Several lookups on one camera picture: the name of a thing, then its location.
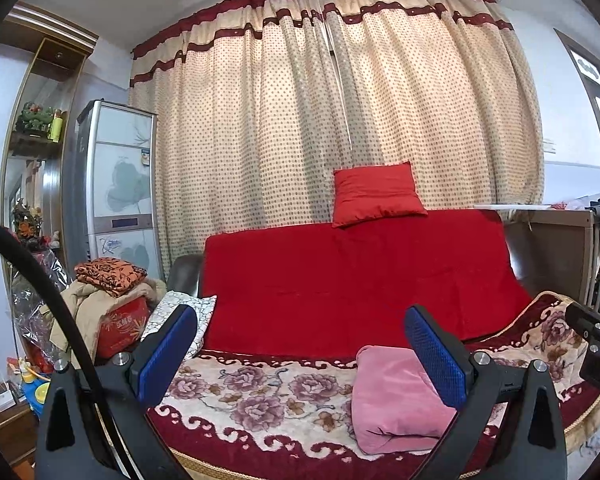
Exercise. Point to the green ornament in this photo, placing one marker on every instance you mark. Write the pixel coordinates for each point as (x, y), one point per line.
(32, 120)

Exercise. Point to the pink fleece jacket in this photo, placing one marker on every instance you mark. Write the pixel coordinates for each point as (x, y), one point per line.
(400, 400)

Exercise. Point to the white board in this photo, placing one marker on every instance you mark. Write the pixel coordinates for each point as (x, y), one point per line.
(510, 206)

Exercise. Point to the dark leather sofa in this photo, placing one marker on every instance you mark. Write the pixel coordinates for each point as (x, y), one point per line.
(185, 275)

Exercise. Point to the red cardboard box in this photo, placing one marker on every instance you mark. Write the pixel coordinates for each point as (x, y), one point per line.
(120, 327)

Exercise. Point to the standing air conditioner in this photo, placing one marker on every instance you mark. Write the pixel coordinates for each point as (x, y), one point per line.
(120, 175)

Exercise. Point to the flower decoration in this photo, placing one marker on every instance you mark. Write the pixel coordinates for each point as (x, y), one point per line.
(26, 222)

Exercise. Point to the wooden display cabinet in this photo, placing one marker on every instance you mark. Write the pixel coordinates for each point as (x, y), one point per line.
(45, 60)

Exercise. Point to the wall socket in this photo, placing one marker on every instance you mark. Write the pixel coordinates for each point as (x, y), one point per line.
(550, 145)

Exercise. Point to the red cushion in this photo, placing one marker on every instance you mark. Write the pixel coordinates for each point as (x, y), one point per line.
(375, 195)

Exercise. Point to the white black patterned pillow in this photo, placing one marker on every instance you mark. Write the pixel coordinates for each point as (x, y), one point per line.
(200, 317)

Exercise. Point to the beige coat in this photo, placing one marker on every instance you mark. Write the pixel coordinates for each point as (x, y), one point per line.
(80, 310)

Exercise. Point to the floral plush blanket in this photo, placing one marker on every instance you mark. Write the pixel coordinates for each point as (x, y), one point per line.
(260, 405)

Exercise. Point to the dotted beige curtain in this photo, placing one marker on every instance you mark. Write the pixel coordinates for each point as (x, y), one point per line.
(280, 135)

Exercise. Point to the yellow bottle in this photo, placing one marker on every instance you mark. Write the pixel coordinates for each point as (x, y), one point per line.
(56, 127)

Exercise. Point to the small white box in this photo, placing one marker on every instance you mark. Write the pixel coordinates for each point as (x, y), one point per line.
(6, 402)

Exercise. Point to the silver foil wrapping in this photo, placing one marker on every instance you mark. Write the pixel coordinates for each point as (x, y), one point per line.
(35, 305)

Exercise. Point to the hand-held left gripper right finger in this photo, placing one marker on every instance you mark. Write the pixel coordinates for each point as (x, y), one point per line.
(435, 360)

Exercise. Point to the red sofa cover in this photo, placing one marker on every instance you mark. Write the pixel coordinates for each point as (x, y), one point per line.
(355, 280)

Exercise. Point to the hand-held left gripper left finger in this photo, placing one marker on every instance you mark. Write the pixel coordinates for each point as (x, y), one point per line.
(167, 355)

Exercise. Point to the blue container yellow lid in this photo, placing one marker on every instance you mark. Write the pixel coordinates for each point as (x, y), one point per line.
(35, 395)

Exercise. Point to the orange black patterned cloth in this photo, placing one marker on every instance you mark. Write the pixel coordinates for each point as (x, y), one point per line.
(110, 275)

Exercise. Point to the wooden side table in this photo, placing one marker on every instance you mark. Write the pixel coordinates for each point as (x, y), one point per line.
(5, 430)

